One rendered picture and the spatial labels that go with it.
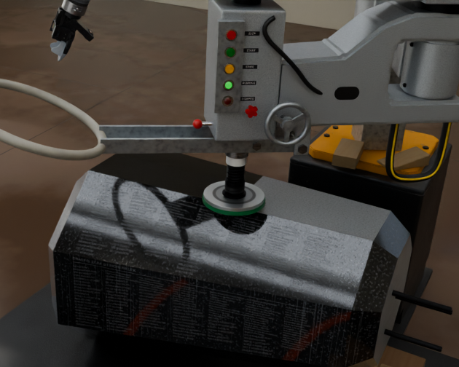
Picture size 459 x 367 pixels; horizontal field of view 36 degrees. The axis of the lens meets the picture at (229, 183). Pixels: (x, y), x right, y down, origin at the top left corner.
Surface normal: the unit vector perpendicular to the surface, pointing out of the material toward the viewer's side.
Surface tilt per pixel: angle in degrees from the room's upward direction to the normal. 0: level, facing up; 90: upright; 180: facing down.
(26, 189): 0
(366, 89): 90
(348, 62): 90
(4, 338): 0
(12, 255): 0
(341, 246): 45
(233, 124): 90
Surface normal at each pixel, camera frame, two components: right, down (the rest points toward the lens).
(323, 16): -0.40, 0.39
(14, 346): 0.05, -0.90
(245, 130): 0.20, 0.44
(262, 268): -0.24, -0.37
